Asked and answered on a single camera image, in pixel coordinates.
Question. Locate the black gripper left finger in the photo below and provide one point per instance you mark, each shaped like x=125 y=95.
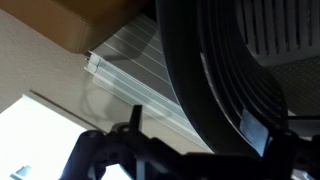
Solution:
x=141 y=158

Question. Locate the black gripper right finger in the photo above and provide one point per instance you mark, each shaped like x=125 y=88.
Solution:
x=281 y=151

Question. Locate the black mesh office chair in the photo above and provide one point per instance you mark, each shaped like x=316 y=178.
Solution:
x=242 y=70

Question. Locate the brown leather armchair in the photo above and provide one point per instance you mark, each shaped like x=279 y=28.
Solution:
x=76 y=25

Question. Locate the white wall radiator unit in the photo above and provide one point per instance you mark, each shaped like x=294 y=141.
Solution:
x=130 y=64

